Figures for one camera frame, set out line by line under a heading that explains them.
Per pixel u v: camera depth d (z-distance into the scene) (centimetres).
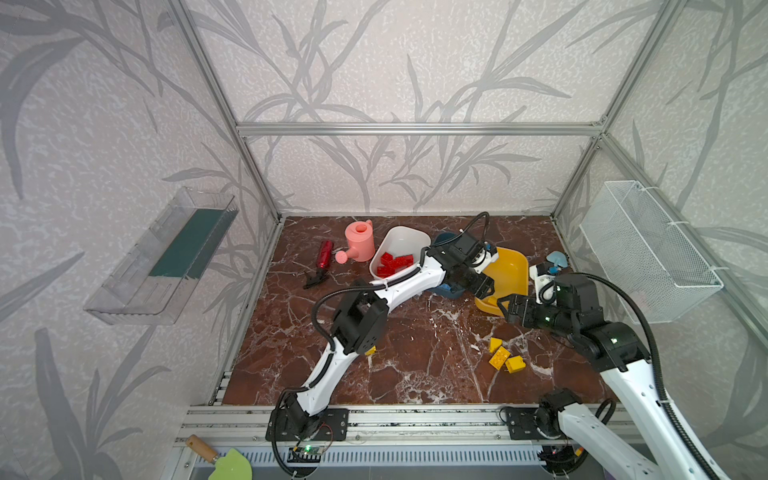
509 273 103
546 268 64
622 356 47
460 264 68
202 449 69
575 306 53
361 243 102
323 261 103
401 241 111
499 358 84
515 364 82
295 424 64
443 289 77
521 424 74
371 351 85
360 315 56
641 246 66
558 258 105
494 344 86
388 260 102
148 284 63
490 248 81
